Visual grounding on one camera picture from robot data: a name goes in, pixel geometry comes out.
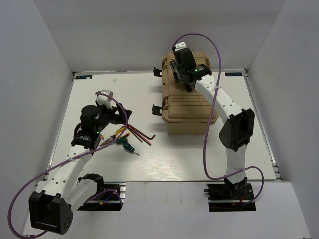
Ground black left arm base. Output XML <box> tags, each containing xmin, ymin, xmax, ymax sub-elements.
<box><xmin>81</xmin><ymin>173</ymin><xmax>123</xmax><ymax>205</ymax></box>

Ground blue label sticker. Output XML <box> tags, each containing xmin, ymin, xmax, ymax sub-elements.
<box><xmin>75</xmin><ymin>75</ymin><xmax>93</xmax><ymax>80</ymax></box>
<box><xmin>225</xmin><ymin>72</ymin><xmax>243</xmax><ymax>77</ymax></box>

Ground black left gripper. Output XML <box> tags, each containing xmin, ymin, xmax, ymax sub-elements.
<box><xmin>95</xmin><ymin>103</ymin><xmax>132</xmax><ymax>133</ymax></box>

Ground blue label sticker left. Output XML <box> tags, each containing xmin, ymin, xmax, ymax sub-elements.
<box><xmin>75</xmin><ymin>75</ymin><xmax>93</xmax><ymax>80</ymax></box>

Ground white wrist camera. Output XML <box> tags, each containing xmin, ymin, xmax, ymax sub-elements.
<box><xmin>95</xmin><ymin>90</ymin><xmax>113</xmax><ymax>109</ymax></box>
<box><xmin>173</xmin><ymin>42</ymin><xmax>187</xmax><ymax>52</ymax></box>

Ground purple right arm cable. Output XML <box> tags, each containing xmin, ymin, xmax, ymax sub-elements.
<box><xmin>171</xmin><ymin>33</ymin><xmax>265</xmax><ymax>205</ymax></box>

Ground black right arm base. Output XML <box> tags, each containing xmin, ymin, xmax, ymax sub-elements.
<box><xmin>204</xmin><ymin>184</ymin><xmax>254</xmax><ymax>201</ymax></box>

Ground yellow black needle-nose pliers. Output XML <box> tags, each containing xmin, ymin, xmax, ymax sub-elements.
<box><xmin>100</xmin><ymin>127</ymin><xmax>130</xmax><ymax>147</ymax></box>

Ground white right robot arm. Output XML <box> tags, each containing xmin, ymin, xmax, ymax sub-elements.
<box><xmin>170</xmin><ymin>42</ymin><xmax>255</xmax><ymax>199</ymax></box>

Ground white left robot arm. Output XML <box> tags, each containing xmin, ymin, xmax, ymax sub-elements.
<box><xmin>28</xmin><ymin>103</ymin><xmax>132</xmax><ymax>235</ymax></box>

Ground blue label sticker right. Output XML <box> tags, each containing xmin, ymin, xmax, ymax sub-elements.
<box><xmin>225</xmin><ymin>72</ymin><xmax>243</xmax><ymax>77</ymax></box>

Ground green orange stubby screwdriver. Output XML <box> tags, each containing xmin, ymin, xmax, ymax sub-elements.
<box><xmin>115</xmin><ymin>137</ymin><xmax>128</xmax><ymax>145</ymax></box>

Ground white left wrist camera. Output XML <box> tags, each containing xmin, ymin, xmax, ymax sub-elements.
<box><xmin>95</xmin><ymin>90</ymin><xmax>113</xmax><ymax>109</ymax></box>

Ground tan plastic toolbox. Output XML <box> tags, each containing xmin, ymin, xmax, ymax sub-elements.
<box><xmin>152</xmin><ymin>52</ymin><xmax>211</xmax><ymax>135</ymax></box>

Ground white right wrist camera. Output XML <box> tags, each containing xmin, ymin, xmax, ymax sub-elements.
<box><xmin>173</xmin><ymin>42</ymin><xmax>187</xmax><ymax>52</ymax></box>

